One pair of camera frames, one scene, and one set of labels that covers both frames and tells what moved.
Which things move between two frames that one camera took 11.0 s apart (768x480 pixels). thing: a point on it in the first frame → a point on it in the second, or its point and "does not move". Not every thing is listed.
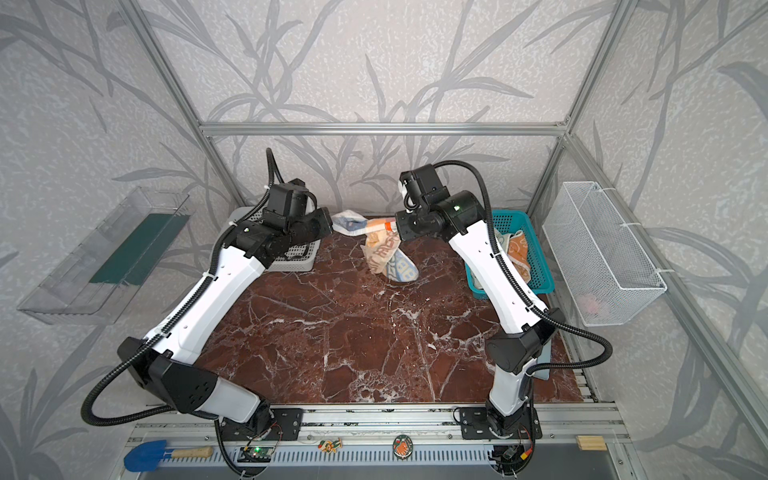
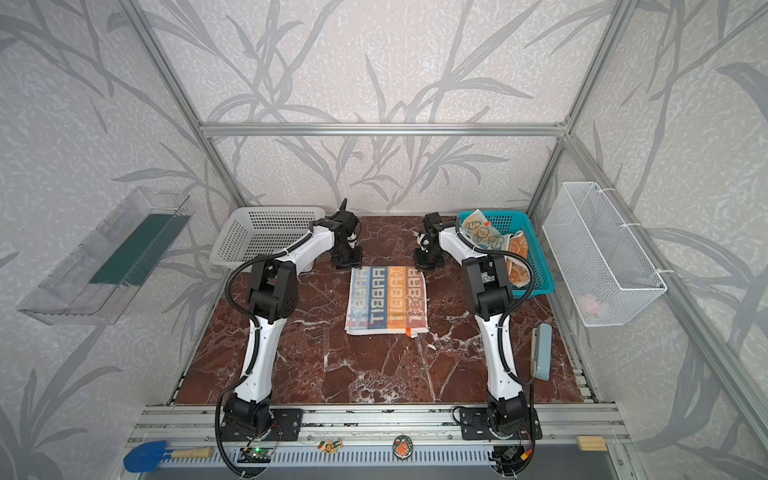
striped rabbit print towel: [381, 247] → [386, 300]
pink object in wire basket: [589, 303] does not move
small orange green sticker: [330, 446] does not move
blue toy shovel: [150, 456] does not move
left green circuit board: [255, 454] does not move
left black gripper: [324, 221] → [348, 257]
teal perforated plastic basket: [541, 274] does not move
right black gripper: [402, 225] → [429, 258]
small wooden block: [591, 443] does not move
